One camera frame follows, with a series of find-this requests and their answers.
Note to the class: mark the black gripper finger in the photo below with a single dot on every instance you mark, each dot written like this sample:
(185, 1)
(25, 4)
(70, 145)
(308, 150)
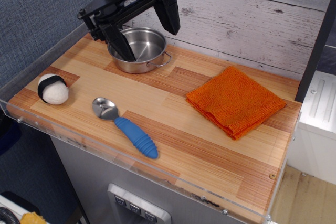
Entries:
(167, 12)
(117, 41)

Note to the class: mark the silver button control panel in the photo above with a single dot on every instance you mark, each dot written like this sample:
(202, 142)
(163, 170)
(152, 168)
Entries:
(130, 208)

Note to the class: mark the folded orange cloth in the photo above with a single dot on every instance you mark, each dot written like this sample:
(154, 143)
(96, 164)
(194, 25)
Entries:
(235, 102)

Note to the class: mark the white metal cabinet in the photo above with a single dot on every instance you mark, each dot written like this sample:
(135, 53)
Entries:
(312, 150)

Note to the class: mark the spoon with blue handle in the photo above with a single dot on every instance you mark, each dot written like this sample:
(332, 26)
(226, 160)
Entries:
(108, 111)

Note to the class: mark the white and black plush vegetable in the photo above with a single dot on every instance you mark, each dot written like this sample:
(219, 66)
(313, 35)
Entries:
(52, 89)

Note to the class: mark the clear acrylic table guard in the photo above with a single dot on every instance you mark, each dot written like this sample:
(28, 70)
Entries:
(201, 174)

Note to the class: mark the stainless steel pot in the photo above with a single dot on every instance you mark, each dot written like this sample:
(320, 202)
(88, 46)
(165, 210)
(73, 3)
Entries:
(149, 48)

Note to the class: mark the yellow object at bottom left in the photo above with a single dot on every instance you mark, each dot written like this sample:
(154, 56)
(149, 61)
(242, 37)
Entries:
(32, 218)

